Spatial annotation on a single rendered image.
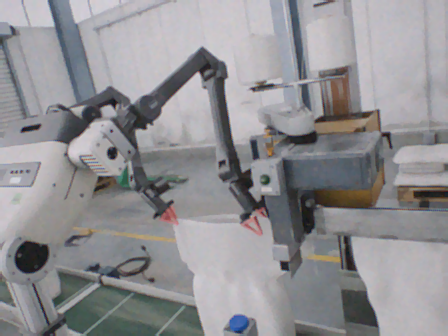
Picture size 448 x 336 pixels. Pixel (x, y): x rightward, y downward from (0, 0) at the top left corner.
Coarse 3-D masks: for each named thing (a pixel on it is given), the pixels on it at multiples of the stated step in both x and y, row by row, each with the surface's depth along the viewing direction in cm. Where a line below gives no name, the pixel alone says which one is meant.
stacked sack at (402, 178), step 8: (400, 176) 355; (408, 176) 350; (416, 176) 346; (424, 176) 342; (432, 176) 337; (440, 176) 333; (392, 184) 358; (400, 184) 353; (408, 184) 349; (416, 184) 344; (424, 184) 340; (432, 184) 336; (440, 184) 332
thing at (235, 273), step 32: (192, 224) 138; (224, 224) 129; (192, 256) 145; (224, 256) 134; (256, 256) 130; (224, 288) 133; (256, 288) 125; (224, 320) 136; (256, 320) 129; (288, 320) 132
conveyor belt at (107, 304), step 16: (112, 288) 227; (80, 304) 216; (96, 304) 213; (112, 304) 209; (128, 304) 206; (144, 304) 203; (160, 304) 200; (176, 304) 197; (80, 320) 200; (96, 320) 197; (112, 320) 194; (128, 320) 191; (144, 320) 189; (160, 320) 186; (176, 320) 183; (192, 320) 181
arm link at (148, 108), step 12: (204, 48) 123; (192, 60) 120; (204, 60) 123; (216, 60) 126; (180, 72) 115; (192, 72) 118; (204, 72) 129; (216, 72) 125; (168, 84) 110; (180, 84) 113; (144, 96) 99; (156, 96) 102; (168, 96) 109; (144, 108) 98; (156, 108) 101; (144, 120) 100
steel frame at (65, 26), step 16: (48, 0) 815; (64, 0) 807; (272, 0) 539; (288, 0) 565; (64, 16) 807; (272, 16) 547; (288, 16) 535; (64, 32) 839; (64, 48) 848; (80, 48) 841; (288, 48) 551; (80, 64) 841; (288, 64) 559; (304, 64) 585; (80, 80) 842; (288, 80) 567; (80, 96) 882; (288, 96) 576; (304, 96) 602
